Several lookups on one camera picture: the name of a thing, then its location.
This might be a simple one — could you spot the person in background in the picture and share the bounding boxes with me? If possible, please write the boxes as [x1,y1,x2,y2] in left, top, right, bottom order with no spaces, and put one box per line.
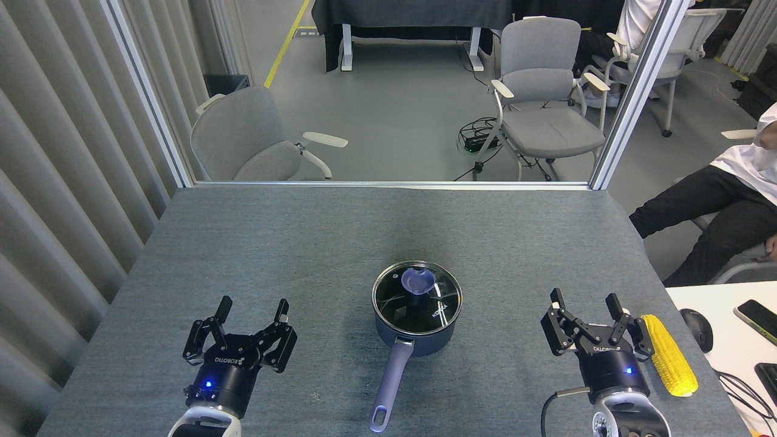
[574,0,696,109]

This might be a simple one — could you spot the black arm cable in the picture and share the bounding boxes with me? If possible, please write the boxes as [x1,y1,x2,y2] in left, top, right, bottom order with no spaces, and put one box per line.
[541,387,593,437]

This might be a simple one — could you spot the white mesh office chair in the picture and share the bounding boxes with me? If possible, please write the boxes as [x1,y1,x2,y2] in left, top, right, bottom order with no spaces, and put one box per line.
[592,8,727,137]

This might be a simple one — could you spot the silver frame post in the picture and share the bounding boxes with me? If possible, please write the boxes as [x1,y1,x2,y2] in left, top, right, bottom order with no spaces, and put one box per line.
[100,0,195,189]
[589,0,690,191]

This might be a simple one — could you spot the black box on floor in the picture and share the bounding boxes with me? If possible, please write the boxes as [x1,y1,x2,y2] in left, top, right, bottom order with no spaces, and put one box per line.
[203,73,251,98]

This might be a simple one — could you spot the grey curtain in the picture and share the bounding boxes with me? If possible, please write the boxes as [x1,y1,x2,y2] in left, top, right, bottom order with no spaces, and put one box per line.
[719,0,777,75]

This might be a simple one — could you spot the white side table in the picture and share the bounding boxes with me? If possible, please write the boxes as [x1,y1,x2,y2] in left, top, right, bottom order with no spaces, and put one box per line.
[666,280,777,437]

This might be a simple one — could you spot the silver frame rail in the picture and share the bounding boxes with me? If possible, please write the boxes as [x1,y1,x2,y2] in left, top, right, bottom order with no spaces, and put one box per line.
[193,180,592,191]

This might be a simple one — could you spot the black cables on white table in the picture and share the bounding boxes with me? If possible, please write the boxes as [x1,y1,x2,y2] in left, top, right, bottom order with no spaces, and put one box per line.
[713,369,777,422]

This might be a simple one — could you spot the smartphone with green edge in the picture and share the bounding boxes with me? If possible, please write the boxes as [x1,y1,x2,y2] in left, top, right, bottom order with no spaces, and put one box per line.
[733,299,777,347]

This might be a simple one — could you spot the yellow corn cob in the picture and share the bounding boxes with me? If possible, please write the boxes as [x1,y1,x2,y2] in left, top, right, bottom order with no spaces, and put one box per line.
[642,314,699,398]

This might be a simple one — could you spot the desk with black cloth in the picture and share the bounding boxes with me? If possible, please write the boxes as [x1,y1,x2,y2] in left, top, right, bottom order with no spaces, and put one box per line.
[311,0,514,73]

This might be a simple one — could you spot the grey office chair white armrests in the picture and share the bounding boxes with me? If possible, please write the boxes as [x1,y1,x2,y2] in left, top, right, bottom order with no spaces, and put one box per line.
[472,17,610,181]

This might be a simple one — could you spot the grey chair under seated person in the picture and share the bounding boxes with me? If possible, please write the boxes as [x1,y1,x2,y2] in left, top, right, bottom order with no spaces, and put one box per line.
[692,129,777,285]

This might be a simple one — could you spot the grey chair with rounded back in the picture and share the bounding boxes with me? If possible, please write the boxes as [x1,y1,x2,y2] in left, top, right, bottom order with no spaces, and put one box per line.
[191,86,348,181]

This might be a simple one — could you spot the blue saucepan with long handle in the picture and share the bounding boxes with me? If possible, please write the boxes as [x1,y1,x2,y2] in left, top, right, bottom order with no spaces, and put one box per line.
[369,260,463,433]

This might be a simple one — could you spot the seated person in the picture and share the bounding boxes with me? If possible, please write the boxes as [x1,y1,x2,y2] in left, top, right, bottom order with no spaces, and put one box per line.
[629,102,777,288]

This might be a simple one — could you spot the black computer mouse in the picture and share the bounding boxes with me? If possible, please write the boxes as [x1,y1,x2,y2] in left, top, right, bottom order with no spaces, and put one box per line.
[679,308,714,353]

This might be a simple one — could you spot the black power strip with cables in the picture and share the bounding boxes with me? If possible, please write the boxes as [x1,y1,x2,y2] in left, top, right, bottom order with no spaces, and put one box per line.
[454,117,506,181]

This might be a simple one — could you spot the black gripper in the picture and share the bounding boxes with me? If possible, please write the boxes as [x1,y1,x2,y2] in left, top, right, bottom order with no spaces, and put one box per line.
[183,296,298,420]
[541,288,655,403]

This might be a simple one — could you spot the glass pot lid blue knob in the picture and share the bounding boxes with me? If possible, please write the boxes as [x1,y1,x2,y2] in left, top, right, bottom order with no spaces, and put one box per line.
[372,261,463,336]

